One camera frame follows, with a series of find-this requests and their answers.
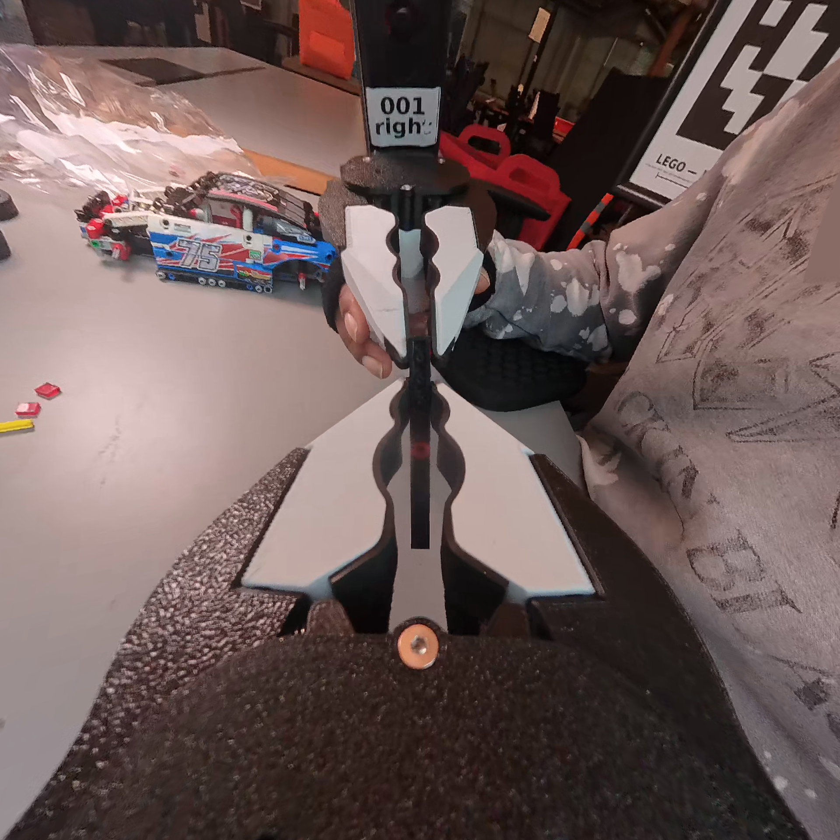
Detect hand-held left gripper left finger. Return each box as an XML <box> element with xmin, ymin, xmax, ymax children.
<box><xmin>239</xmin><ymin>379</ymin><xmax>411</xmax><ymax>634</ymax></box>

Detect orange plastic crate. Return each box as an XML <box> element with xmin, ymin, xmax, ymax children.
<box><xmin>298</xmin><ymin>0</ymin><xmax>358</xmax><ymax>67</ymax></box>

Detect person's right hand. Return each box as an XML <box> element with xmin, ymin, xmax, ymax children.
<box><xmin>336</xmin><ymin>285</ymin><xmax>396</xmax><ymax>380</ymax></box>

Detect black toy brick beam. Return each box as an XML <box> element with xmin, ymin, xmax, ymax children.
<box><xmin>406</xmin><ymin>308</ymin><xmax>435</xmax><ymax>551</ymax></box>

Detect person's right forearm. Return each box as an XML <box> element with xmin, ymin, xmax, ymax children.
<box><xmin>482</xmin><ymin>233</ymin><xmax>664</xmax><ymax>365</ymax></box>

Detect blue and white toy car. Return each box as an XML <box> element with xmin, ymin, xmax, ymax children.
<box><xmin>75</xmin><ymin>171</ymin><xmax>339</xmax><ymax>293</ymax></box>

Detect black flat mat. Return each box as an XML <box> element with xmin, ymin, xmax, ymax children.
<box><xmin>98</xmin><ymin>56</ymin><xmax>266</xmax><ymax>86</ymax></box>

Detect red plastic carrying case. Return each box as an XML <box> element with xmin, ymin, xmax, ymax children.
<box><xmin>489</xmin><ymin>154</ymin><xmax>572</xmax><ymax>250</ymax></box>
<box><xmin>438</xmin><ymin>125</ymin><xmax>513</xmax><ymax>198</ymax></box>

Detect black textured chair seat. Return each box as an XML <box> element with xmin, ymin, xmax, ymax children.
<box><xmin>446</xmin><ymin>325</ymin><xmax>588</xmax><ymax>413</ymax></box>

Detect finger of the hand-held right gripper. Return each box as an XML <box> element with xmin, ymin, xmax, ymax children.
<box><xmin>425</xmin><ymin>209</ymin><xmax>485</xmax><ymax>358</ymax></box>
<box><xmin>340</xmin><ymin>205</ymin><xmax>406</xmax><ymax>368</ymax></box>

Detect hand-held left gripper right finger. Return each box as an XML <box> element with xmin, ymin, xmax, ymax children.
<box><xmin>430</xmin><ymin>379</ymin><xmax>603</xmax><ymax>635</ymax></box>

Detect person's grey patterned hoodie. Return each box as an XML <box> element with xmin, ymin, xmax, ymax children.
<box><xmin>581</xmin><ymin>62</ymin><xmax>840</xmax><ymax>840</ymax></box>

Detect grey desk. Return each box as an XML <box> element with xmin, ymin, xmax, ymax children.
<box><xmin>0</xmin><ymin>42</ymin><xmax>585</xmax><ymax>834</ymax></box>

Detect white fiducial marker board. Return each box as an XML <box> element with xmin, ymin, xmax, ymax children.
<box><xmin>613</xmin><ymin>0</ymin><xmax>840</xmax><ymax>204</ymax></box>

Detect clear plastic bag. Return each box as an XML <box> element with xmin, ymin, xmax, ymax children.
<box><xmin>0</xmin><ymin>42</ymin><xmax>263</xmax><ymax>191</ymax></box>

